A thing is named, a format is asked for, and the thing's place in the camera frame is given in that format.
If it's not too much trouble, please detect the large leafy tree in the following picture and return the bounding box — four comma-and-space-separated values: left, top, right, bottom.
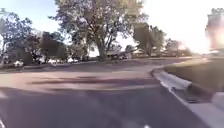
49, 0, 149, 62

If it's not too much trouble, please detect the grass strip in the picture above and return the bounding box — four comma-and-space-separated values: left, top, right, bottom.
0, 56, 198, 73

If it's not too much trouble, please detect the dark tree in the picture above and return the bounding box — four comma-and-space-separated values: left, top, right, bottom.
132, 23, 166, 57

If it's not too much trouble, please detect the grey asphalt road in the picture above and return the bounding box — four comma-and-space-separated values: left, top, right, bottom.
0, 57, 224, 128

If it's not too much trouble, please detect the pale concrete kerb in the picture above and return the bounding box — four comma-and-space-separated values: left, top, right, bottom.
151, 65, 224, 128

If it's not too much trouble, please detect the row of trees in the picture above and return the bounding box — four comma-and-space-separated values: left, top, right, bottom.
0, 9, 70, 66

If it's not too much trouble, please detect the grass verge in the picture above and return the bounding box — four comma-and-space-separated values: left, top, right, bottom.
163, 57, 224, 95

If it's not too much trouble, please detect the white car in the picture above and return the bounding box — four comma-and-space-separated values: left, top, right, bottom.
13, 59, 25, 68

